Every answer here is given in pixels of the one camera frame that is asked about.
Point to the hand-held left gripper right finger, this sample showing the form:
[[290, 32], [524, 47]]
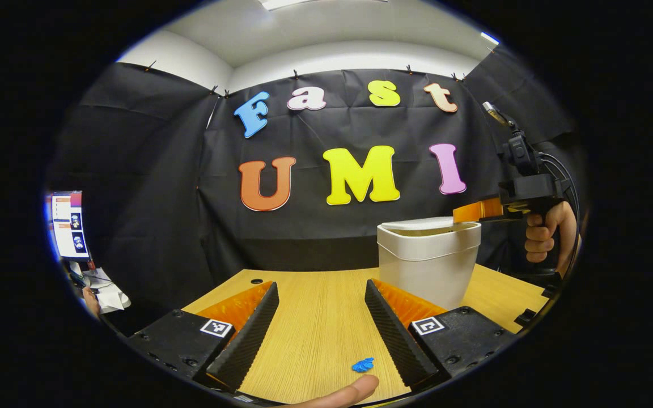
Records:
[[397, 334]]

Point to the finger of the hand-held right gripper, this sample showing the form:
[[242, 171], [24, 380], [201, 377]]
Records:
[[476, 209]]

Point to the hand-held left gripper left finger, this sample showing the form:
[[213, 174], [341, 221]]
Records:
[[250, 334]]

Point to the blue paper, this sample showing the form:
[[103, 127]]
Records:
[[363, 365]]

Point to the white desktop garbage bin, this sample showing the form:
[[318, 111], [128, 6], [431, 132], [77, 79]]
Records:
[[428, 272]]

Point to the wooden desktop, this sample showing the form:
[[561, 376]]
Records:
[[315, 317]]

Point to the white crumpled paper sheets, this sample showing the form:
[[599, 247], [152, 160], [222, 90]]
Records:
[[108, 294]]

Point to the black backdrop cloth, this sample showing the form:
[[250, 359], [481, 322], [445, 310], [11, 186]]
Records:
[[326, 226]]

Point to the small ceiling light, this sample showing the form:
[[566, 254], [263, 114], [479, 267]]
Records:
[[490, 38]]

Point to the computer monitor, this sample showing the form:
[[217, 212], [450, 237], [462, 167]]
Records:
[[68, 226]]

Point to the large ceiling light panel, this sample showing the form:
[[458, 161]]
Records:
[[315, 3]]

